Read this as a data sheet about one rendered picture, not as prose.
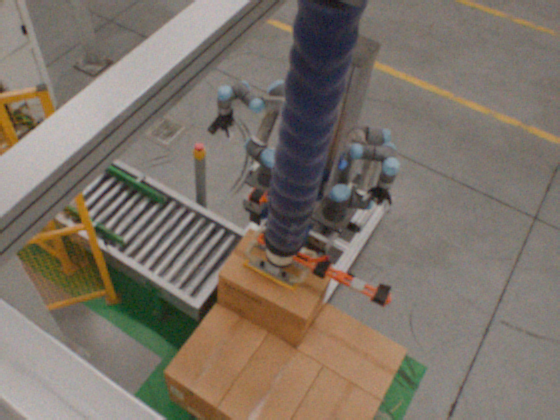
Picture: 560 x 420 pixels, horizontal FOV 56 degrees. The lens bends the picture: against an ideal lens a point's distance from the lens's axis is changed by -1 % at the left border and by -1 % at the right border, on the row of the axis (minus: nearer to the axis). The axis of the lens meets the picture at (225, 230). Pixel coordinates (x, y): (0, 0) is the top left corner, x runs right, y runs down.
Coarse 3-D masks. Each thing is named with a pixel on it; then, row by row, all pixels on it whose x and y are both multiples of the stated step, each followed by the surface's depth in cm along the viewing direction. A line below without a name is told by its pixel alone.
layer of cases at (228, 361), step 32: (224, 320) 346; (320, 320) 347; (352, 320) 347; (192, 352) 333; (224, 352) 333; (256, 352) 333; (288, 352) 334; (320, 352) 334; (352, 352) 334; (384, 352) 335; (192, 384) 321; (224, 384) 321; (256, 384) 322; (288, 384) 322; (320, 384) 322; (352, 384) 323; (384, 384) 323; (224, 416) 316; (256, 416) 311; (288, 416) 311; (320, 416) 311; (352, 416) 312
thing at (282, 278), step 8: (256, 256) 312; (248, 264) 309; (256, 264) 308; (264, 264) 308; (264, 272) 306; (280, 272) 306; (288, 272) 306; (280, 280) 303; (288, 280) 303; (288, 288) 302; (296, 288) 302
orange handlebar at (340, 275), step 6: (264, 198) 321; (258, 240) 304; (300, 252) 300; (294, 258) 298; (300, 258) 298; (306, 258) 299; (312, 258) 298; (306, 264) 296; (330, 270) 295; (336, 270) 294; (330, 276) 292; (336, 276) 291; (342, 276) 291; (348, 276) 292; (342, 282) 290; (348, 282) 290; (372, 288) 288; (366, 294) 286; (390, 300) 284
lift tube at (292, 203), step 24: (312, 0) 170; (336, 0) 170; (312, 24) 173; (336, 24) 170; (312, 48) 179; (336, 48) 178; (288, 72) 200; (312, 72) 187; (336, 72) 188; (288, 96) 203; (312, 96) 196; (336, 96) 199; (288, 120) 211; (312, 120) 205; (336, 120) 214; (288, 144) 220; (312, 144) 216; (288, 168) 231; (312, 168) 230; (288, 192) 243; (312, 192) 245; (288, 216) 258
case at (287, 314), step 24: (240, 240) 334; (240, 264) 324; (240, 288) 318; (264, 288) 314; (312, 288) 315; (240, 312) 343; (264, 312) 325; (288, 312) 308; (312, 312) 315; (288, 336) 332
